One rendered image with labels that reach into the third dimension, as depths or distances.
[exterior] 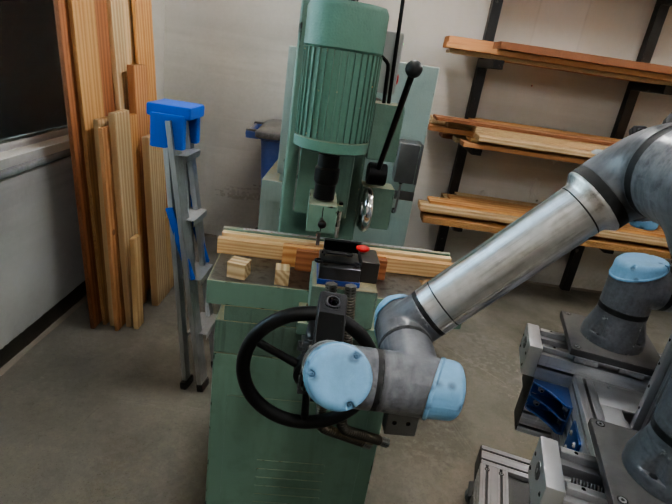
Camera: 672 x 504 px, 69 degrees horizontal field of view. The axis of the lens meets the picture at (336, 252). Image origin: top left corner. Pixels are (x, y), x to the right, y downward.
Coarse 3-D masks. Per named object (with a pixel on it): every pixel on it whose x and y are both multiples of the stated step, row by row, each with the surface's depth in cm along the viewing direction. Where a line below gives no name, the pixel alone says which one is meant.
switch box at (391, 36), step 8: (392, 32) 132; (392, 40) 133; (400, 40) 133; (384, 48) 134; (392, 48) 134; (400, 48) 134; (392, 56) 135; (400, 56) 135; (384, 64) 135; (384, 72) 136; (384, 80) 137
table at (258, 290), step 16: (224, 256) 123; (240, 256) 124; (224, 272) 115; (256, 272) 117; (272, 272) 118; (304, 272) 121; (208, 288) 111; (224, 288) 111; (240, 288) 111; (256, 288) 111; (272, 288) 112; (288, 288) 112; (304, 288) 113; (384, 288) 119; (400, 288) 120; (416, 288) 121; (224, 304) 113; (240, 304) 113; (256, 304) 113; (272, 304) 113; (288, 304) 113; (304, 304) 112
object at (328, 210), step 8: (312, 192) 126; (312, 200) 119; (320, 200) 120; (336, 200) 123; (312, 208) 117; (320, 208) 117; (328, 208) 117; (336, 208) 117; (312, 216) 118; (320, 216) 118; (328, 216) 118; (336, 216) 118; (312, 224) 118; (328, 224) 118; (336, 224) 120; (320, 232) 119; (328, 232) 119
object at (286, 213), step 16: (304, 0) 121; (304, 16) 122; (304, 32) 123; (288, 128) 133; (288, 144) 134; (288, 160) 135; (288, 176) 137; (352, 176) 138; (288, 192) 139; (352, 192) 139; (288, 208) 140; (352, 208) 141; (288, 224) 142; (304, 224) 142; (352, 224) 143
